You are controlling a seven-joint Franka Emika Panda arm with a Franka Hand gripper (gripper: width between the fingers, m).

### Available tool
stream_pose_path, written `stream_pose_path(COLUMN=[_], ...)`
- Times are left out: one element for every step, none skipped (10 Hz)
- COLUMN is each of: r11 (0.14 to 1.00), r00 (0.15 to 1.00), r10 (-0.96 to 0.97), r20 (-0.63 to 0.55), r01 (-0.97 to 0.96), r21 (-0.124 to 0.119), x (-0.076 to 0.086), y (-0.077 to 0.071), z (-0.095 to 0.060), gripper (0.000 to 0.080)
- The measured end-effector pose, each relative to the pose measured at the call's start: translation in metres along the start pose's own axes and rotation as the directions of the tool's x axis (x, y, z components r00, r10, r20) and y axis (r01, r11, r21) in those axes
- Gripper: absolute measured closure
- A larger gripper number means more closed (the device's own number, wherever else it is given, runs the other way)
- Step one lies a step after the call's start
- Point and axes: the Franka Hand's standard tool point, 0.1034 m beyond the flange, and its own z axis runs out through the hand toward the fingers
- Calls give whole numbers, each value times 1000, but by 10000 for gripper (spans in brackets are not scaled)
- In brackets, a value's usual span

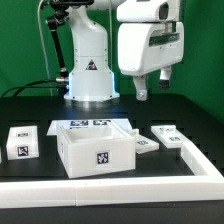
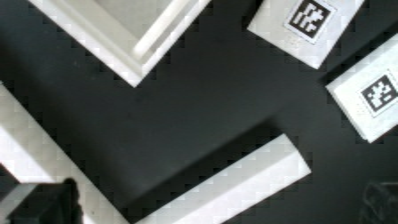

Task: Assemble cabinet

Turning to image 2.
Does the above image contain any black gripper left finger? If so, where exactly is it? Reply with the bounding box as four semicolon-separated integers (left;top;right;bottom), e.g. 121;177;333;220
0;178;82;224

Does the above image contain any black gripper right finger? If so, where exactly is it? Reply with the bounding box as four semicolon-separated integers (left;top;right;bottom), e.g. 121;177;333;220
359;182;398;224

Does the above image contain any white cabinet body box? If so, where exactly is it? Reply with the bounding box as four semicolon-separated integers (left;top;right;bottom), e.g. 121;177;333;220
29;0;210;86

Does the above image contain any white cabinet door with tag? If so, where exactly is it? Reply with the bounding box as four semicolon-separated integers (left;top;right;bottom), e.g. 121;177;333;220
246;0;368;70

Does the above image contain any white L-shaped obstacle fence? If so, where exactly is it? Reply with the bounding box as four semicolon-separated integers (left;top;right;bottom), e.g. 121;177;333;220
0;85;311;224

